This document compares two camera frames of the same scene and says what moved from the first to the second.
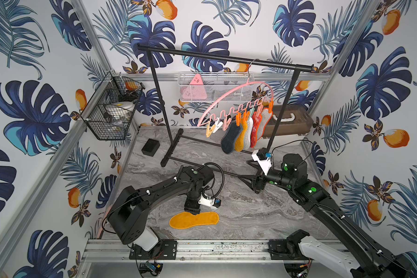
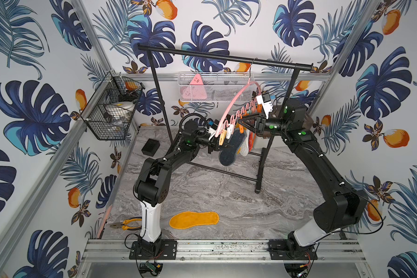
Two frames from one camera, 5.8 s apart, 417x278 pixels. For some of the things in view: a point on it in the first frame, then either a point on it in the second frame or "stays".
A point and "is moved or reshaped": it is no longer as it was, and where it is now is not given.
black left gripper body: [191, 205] → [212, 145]
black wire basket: [109, 113] stays
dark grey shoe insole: [227, 141] is moved or reshaped
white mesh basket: [209, 87] stays
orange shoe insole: [187, 220] stays
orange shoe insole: [239, 141] is moved or reshaped
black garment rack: [296, 68] stays
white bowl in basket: [121, 110] stays
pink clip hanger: [238, 113] is moved or reshaped
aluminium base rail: [113, 251] stays
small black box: [150, 147] stays
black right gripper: [260, 176] → [258, 127]
